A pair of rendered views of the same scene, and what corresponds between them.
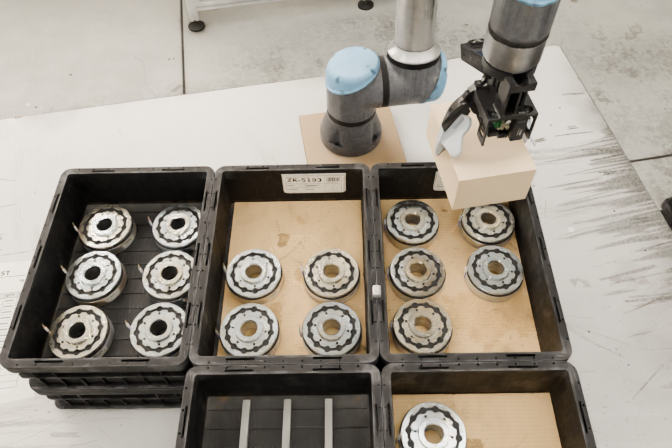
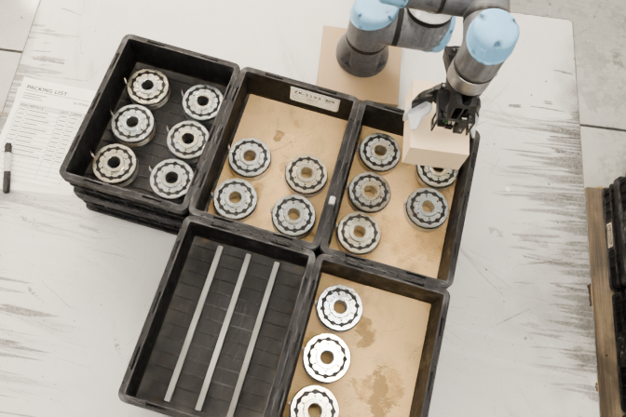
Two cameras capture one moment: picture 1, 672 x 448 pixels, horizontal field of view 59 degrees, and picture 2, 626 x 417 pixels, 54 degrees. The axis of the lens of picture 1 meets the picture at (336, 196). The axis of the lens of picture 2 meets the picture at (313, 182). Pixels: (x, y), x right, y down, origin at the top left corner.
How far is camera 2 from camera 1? 0.39 m
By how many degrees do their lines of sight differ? 14
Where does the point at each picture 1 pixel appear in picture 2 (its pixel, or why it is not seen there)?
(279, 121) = (306, 24)
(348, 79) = (368, 19)
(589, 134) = (559, 113)
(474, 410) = (374, 300)
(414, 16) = not seen: outside the picture
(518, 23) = (469, 68)
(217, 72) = not seen: outside the picture
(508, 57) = (460, 85)
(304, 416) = (257, 268)
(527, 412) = (410, 312)
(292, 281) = (276, 170)
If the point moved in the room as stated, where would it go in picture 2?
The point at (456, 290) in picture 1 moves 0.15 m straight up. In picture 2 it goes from (394, 213) to (407, 191)
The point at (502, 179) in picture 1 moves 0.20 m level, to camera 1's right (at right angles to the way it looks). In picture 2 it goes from (442, 154) to (539, 180)
